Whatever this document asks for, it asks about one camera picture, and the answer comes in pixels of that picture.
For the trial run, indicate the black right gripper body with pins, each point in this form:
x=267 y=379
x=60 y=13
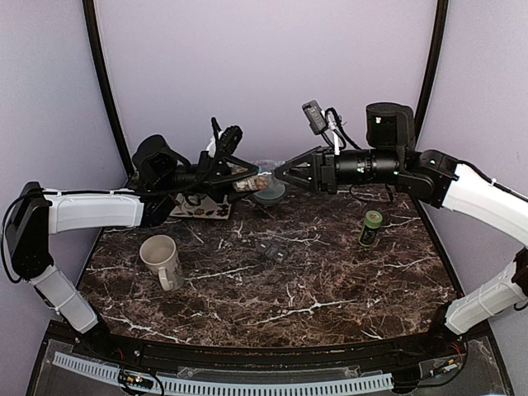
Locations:
x=327 y=175

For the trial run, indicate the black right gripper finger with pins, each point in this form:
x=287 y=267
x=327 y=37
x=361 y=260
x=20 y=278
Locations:
x=300 y=165
x=300 y=180

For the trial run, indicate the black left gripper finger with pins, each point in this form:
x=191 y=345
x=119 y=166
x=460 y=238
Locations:
x=238 y=183
x=232 y=165

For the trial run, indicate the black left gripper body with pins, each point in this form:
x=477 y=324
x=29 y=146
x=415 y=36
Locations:
x=203 y=175

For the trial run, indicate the clear bottle yellow capsules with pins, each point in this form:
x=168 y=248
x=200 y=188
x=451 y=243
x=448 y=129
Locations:
x=263 y=181

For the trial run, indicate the green lid pill bottle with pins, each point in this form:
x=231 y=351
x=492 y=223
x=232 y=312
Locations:
x=372 y=223

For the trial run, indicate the clear weekly pill organizer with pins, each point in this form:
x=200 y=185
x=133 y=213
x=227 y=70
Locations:
x=272 y=251

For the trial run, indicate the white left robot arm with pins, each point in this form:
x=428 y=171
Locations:
x=38 y=213

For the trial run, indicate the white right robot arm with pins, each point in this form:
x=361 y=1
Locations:
x=434 y=178

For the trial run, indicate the square floral ceramic plate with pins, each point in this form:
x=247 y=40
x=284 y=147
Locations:
x=200 y=206

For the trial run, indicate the light blue ribbed bowl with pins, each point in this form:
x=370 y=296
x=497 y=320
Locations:
x=271 y=195

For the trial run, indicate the beige ceramic mug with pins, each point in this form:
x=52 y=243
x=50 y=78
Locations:
x=160 y=255

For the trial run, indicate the white slotted cable duct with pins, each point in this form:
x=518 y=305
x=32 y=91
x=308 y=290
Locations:
x=191 y=381

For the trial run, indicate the black front rail base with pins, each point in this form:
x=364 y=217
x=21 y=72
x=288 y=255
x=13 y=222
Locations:
x=419 y=366

